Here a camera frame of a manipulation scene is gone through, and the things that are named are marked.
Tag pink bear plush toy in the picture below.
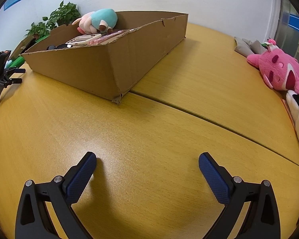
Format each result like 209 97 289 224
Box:
247 38 299 96

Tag large green potted plant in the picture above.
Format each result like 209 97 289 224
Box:
43 1 81 28

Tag white remote control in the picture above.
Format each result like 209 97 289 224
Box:
65 33 102 46

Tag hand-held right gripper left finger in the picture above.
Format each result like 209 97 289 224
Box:
15 152 97 239

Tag green plastic item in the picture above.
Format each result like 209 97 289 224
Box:
4 56 25 68

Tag small green potted plant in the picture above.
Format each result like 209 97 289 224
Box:
25 22 50 39

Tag black goggles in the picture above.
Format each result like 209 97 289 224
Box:
47 44 73 51

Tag teal and pink plush toy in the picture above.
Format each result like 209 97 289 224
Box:
72 8 118 34

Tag grey cloth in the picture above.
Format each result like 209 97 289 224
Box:
234 37 267 56

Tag brown cardboard piece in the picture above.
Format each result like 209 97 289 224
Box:
11 35 38 59

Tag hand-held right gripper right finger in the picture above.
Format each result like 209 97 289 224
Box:
199 152 281 239

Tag brown cardboard box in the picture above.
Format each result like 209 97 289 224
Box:
20 11 189 104

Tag pink long packet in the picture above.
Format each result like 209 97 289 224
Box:
88 29 140 46

